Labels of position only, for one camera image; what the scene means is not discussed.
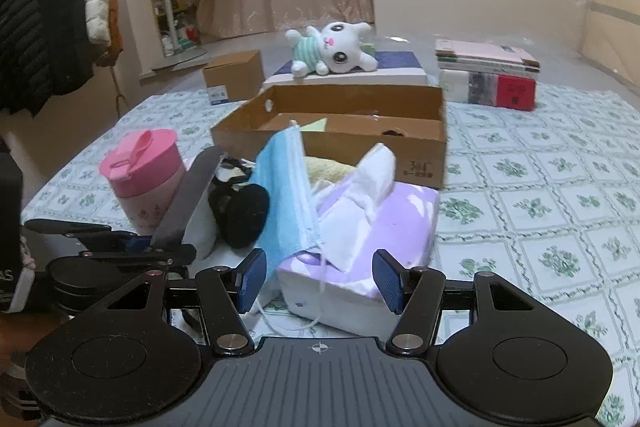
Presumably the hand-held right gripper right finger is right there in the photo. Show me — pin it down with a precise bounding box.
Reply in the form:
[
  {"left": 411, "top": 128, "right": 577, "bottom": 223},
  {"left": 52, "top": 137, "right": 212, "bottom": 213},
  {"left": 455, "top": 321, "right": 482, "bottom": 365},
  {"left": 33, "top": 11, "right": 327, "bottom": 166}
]
[{"left": 372, "top": 249, "right": 571, "bottom": 356}]

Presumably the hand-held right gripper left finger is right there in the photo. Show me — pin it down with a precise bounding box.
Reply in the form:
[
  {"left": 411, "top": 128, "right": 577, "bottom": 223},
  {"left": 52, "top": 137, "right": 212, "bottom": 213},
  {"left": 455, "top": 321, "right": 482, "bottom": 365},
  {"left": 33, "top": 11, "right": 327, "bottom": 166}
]
[{"left": 75, "top": 248, "right": 268, "bottom": 357}]

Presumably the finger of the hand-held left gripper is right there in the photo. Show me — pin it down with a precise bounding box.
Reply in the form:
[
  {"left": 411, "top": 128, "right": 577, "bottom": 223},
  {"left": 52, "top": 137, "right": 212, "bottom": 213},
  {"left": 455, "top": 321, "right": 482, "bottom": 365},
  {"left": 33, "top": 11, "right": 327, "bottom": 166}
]
[
  {"left": 80, "top": 244, "right": 197, "bottom": 269},
  {"left": 25, "top": 219, "right": 151, "bottom": 250}
]

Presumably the dark grey cloth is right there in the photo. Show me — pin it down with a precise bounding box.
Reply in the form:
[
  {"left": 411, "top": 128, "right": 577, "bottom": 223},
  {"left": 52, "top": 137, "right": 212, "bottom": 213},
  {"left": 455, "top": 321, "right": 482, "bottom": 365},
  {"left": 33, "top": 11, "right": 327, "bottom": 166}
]
[{"left": 150, "top": 147, "right": 226, "bottom": 253}]

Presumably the blue face mask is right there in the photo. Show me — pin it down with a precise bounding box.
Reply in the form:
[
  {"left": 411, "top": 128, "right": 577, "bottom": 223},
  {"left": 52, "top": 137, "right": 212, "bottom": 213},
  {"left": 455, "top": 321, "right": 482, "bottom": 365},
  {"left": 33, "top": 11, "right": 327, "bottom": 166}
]
[{"left": 247, "top": 121, "right": 326, "bottom": 333}]

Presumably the purple tissue pack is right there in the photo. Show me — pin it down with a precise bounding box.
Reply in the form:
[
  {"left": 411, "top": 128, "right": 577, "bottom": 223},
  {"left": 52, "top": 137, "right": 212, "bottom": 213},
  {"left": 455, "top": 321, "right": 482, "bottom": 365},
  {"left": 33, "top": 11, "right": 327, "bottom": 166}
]
[{"left": 277, "top": 142, "right": 441, "bottom": 333}]

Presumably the pink lidded cup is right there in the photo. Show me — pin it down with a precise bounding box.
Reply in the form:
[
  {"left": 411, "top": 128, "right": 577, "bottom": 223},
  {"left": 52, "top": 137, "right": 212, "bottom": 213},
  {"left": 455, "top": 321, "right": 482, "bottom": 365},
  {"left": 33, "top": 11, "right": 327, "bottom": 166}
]
[{"left": 99, "top": 129, "right": 188, "bottom": 238}]

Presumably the yellow towel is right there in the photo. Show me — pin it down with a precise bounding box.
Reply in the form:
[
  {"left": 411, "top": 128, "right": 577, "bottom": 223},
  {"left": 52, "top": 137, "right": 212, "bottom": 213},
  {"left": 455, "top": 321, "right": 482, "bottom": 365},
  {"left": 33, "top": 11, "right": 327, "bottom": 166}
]
[{"left": 305, "top": 156, "right": 359, "bottom": 184}]

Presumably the black down jacket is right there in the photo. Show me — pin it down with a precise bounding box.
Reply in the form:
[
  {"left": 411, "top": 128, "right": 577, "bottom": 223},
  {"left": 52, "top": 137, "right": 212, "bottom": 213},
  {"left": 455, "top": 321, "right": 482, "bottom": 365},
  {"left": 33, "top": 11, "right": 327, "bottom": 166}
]
[{"left": 0, "top": 0, "right": 53, "bottom": 115}]

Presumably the black jacket white label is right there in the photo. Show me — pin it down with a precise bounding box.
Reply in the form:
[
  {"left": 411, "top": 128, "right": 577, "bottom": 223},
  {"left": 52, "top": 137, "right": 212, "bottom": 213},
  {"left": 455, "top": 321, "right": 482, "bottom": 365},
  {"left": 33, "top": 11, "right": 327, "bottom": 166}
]
[{"left": 35, "top": 0, "right": 97, "bottom": 96}]

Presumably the small closed cardboard box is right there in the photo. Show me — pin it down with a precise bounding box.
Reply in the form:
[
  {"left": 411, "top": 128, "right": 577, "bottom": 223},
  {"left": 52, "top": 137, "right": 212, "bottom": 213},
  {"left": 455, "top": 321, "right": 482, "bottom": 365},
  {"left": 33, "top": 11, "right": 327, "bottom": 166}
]
[{"left": 202, "top": 50, "right": 265, "bottom": 106}]

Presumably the brown jacket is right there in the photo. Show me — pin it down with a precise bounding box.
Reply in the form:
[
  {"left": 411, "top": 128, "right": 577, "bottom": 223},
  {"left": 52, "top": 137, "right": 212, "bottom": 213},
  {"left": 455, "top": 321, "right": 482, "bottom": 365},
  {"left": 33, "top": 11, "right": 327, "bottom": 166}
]
[{"left": 102, "top": 0, "right": 125, "bottom": 68}]

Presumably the flat white blue box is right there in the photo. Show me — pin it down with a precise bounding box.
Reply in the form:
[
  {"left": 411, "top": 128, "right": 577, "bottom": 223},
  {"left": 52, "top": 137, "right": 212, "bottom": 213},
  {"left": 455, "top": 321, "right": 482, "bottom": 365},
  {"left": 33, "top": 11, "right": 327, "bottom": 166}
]
[{"left": 262, "top": 51, "right": 429, "bottom": 94}]

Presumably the white plush toy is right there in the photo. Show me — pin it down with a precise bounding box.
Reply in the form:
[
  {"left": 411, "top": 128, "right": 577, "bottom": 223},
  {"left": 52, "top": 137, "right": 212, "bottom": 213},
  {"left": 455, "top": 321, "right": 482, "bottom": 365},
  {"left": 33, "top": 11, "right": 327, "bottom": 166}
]
[{"left": 285, "top": 21, "right": 379, "bottom": 78}]

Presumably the thin white book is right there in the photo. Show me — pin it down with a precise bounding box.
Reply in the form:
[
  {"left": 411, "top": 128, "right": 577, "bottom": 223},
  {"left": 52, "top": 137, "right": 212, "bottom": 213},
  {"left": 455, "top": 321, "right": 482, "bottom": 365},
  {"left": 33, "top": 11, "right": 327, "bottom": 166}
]
[{"left": 437, "top": 59, "right": 540, "bottom": 75}]

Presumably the grey mattress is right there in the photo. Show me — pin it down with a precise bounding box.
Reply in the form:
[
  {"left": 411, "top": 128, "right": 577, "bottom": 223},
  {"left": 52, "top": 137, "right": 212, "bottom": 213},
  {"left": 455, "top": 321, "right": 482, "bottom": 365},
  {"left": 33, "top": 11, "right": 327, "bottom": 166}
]
[{"left": 140, "top": 24, "right": 631, "bottom": 100}]

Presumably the pink book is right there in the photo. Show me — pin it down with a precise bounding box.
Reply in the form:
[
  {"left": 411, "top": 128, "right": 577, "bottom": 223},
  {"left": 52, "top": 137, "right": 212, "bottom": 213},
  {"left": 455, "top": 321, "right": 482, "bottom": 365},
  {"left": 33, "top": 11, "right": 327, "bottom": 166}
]
[{"left": 434, "top": 39, "right": 541, "bottom": 66}]

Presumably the plastic-wrapped wooden headboard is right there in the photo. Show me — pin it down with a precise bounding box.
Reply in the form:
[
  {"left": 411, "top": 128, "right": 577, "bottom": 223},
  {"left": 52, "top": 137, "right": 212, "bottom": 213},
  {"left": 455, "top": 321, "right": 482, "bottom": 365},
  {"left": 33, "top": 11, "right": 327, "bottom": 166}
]
[{"left": 580, "top": 0, "right": 640, "bottom": 82}]

